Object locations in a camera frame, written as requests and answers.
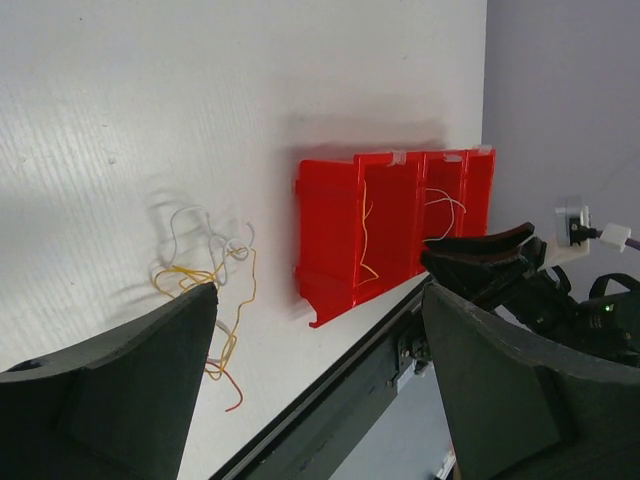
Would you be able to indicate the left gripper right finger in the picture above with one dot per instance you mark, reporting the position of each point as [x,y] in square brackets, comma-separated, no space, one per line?
[520,406]

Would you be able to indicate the red three-compartment bin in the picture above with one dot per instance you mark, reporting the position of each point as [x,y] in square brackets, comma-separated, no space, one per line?
[362,222]

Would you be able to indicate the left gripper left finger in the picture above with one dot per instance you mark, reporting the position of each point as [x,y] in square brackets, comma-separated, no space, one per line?
[116,406]

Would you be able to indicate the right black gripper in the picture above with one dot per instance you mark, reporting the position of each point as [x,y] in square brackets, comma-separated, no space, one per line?
[519,282]

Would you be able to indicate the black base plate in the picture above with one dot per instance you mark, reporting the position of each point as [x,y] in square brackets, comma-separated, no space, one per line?
[322,426]

